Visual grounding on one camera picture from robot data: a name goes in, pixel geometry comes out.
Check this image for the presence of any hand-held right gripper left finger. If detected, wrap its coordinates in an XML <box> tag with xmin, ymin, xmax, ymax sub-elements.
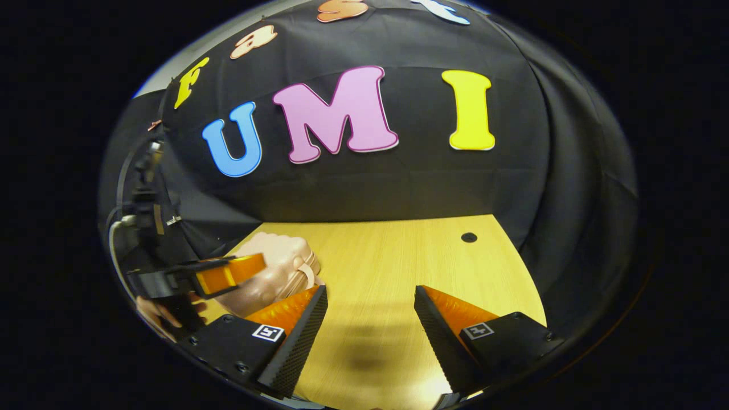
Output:
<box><xmin>179</xmin><ymin>285</ymin><xmax>329</xmax><ymax>399</ymax></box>

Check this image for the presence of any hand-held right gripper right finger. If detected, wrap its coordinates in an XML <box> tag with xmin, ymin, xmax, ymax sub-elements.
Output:
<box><xmin>414</xmin><ymin>285</ymin><xmax>564</xmax><ymax>396</ymax></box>

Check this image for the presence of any pink suitcase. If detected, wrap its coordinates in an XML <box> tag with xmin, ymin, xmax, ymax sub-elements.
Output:
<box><xmin>214</xmin><ymin>232</ymin><xmax>325</xmax><ymax>318</ymax></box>

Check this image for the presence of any black backdrop cloth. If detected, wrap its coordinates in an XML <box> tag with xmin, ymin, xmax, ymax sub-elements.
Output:
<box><xmin>100</xmin><ymin>0</ymin><xmax>638</xmax><ymax>342</ymax></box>

